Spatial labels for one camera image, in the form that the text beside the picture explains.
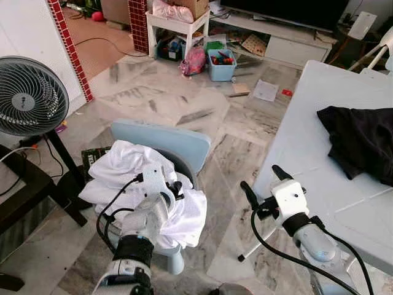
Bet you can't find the small white shelf table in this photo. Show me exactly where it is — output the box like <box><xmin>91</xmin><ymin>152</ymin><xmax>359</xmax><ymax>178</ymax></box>
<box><xmin>146</xmin><ymin>9</ymin><xmax>211</xmax><ymax>60</ymax></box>

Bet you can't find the white paper sheet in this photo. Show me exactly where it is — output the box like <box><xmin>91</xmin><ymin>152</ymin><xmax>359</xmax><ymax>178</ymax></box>
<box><xmin>252</xmin><ymin>79</ymin><xmax>281</xmax><ymax>103</ymax></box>

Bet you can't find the black television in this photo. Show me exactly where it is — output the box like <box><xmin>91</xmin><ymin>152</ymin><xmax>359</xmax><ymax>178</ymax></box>
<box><xmin>220</xmin><ymin>0</ymin><xmax>352</xmax><ymax>33</ymax></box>

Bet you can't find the black garment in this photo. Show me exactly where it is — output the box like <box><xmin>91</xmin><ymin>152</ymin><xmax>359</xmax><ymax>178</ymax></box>
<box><xmin>317</xmin><ymin>106</ymin><xmax>393</xmax><ymax>187</ymax></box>

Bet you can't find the light blue chair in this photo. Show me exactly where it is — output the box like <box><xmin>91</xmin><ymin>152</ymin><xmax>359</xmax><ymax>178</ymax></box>
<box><xmin>111</xmin><ymin>118</ymin><xmax>212</xmax><ymax>275</ymax></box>

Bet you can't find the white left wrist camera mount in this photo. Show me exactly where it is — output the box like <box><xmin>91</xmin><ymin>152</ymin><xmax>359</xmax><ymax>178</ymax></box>
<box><xmin>140</xmin><ymin>162</ymin><xmax>177</xmax><ymax>199</ymax></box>

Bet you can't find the small brown board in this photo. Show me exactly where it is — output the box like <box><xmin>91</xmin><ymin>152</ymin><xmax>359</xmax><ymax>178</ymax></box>
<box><xmin>230</xmin><ymin>83</ymin><xmax>252</xmax><ymax>98</ymax></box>

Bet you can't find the light blue plastic bin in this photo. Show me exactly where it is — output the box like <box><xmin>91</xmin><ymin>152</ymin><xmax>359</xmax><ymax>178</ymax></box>
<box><xmin>207</xmin><ymin>49</ymin><xmax>238</xmax><ymax>82</ymax></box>

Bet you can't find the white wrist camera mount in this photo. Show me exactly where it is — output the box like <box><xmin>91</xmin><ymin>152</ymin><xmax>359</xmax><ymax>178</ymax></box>
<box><xmin>270</xmin><ymin>178</ymin><xmax>309</xmax><ymax>220</ymax></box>
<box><xmin>140</xmin><ymin>162</ymin><xmax>177</xmax><ymax>199</ymax></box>

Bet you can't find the grey robot right leg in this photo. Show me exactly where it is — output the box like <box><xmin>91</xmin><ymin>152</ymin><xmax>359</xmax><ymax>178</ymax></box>
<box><xmin>209</xmin><ymin>283</ymin><xmax>254</xmax><ymax>295</ymax></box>

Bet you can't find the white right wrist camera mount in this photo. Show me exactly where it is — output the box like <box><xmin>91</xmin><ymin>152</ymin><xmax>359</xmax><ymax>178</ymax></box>
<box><xmin>270</xmin><ymin>178</ymin><xmax>309</xmax><ymax>220</ymax></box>

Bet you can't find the white chair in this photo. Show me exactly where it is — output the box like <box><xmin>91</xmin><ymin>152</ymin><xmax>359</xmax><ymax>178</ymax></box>
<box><xmin>365</xmin><ymin>28</ymin><xmax>393</xmax><ymax>73</ymax></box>

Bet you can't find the dark wooden side table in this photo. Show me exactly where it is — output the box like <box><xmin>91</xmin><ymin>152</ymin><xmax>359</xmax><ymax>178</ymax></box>
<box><xmin>0</xmin><ymin>144</ymin><xmax>88</xmax><ymax>293</ymax></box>

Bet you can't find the black standing fan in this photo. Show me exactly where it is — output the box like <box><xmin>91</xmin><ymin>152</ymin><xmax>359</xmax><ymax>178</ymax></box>
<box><xmin>0</xmin><ymin>55</ymin><xmax>94</xmax><ymax>213</ymax></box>

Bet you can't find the white shirt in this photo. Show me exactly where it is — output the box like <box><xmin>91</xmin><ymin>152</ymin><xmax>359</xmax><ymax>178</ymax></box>
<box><xmin>79</xmin><ymin>140</ymin><xmax>208</xmax><ymax>250</ymax></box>

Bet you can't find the green circuit board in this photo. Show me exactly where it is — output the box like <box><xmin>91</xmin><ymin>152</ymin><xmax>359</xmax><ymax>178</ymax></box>
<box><xmin>81</xmin><ymin>146</ymin><xmax>113</xmax><ymax>168</ymax></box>

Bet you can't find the white TV stand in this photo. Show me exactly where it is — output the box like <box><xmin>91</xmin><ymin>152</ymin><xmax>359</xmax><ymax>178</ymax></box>
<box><xmin>209</xmin><ymin>9</ymin><xmax>338</xmax><ymax>68</ymax></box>

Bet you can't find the cardboard box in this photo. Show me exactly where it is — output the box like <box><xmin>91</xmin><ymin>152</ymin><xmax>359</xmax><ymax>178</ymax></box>
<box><xmin>175</xmin><ymin>0</ymin><xmax>210</xmax><ymax>19</ymax></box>

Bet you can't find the pink bag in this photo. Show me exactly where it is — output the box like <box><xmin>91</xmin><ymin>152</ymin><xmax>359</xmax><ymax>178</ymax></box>
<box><xmin>181</xmin><ymin>46</ymin><xmax>207</xmax><ymax>76</ymax></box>

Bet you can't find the pink cloth bundle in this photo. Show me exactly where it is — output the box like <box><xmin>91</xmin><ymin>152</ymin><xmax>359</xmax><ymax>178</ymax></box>
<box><xmin>152</xmin><ymin>0</ymin><xmax>195</xmax><ymax>23</ymax></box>

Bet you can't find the white flat panel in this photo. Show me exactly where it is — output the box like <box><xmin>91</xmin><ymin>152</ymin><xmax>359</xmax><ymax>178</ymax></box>
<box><xmin>349</xmin><ymin>11</ymin><xmax>378</xmax><ymax>41</ymax></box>

